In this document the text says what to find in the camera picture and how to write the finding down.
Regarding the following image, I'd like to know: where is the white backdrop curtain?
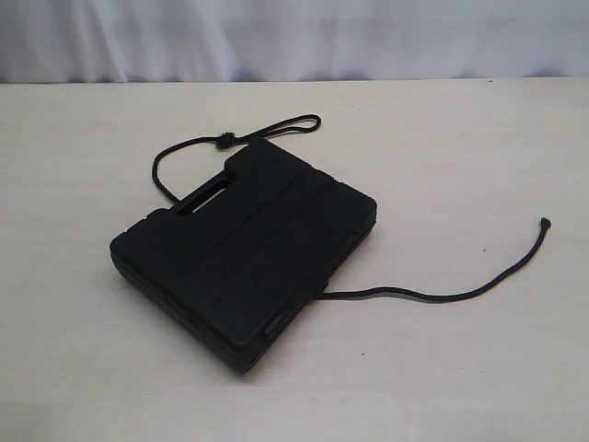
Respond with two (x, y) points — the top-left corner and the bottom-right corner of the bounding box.
(1, 1), (588, 83)

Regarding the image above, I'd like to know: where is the black plastic carrying case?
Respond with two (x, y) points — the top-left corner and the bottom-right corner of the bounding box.
(110, 139), (376, 372)

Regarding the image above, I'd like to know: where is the black cord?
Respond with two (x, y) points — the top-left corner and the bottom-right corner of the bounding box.
(152, 114), (552, 303)

